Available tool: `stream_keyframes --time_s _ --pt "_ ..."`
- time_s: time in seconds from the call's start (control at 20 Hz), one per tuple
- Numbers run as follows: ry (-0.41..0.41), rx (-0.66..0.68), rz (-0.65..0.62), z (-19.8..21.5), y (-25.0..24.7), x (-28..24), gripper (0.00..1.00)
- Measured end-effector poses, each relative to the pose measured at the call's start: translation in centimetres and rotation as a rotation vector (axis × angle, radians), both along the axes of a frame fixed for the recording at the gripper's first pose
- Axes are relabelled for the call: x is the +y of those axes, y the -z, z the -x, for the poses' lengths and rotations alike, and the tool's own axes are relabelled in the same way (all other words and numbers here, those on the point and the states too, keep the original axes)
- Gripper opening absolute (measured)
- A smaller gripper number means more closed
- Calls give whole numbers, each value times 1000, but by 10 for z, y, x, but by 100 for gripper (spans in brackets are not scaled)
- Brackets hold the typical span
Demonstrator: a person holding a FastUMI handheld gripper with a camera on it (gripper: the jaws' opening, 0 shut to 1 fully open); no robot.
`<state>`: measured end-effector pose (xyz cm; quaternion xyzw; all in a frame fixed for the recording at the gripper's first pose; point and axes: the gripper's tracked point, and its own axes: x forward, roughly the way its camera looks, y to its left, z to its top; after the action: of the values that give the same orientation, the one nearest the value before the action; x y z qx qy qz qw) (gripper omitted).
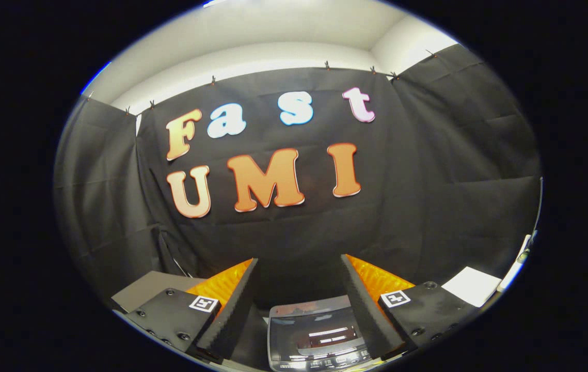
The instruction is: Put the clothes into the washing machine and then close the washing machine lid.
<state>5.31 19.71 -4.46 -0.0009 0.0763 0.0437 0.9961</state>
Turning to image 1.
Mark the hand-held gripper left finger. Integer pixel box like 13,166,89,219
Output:
123,257,260,362

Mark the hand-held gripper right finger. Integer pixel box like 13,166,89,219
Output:
340,253,480,362

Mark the dark glass washing machine lid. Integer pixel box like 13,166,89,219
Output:
268,296,373,362

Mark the grey washing machine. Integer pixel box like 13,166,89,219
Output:
265,294,378,372

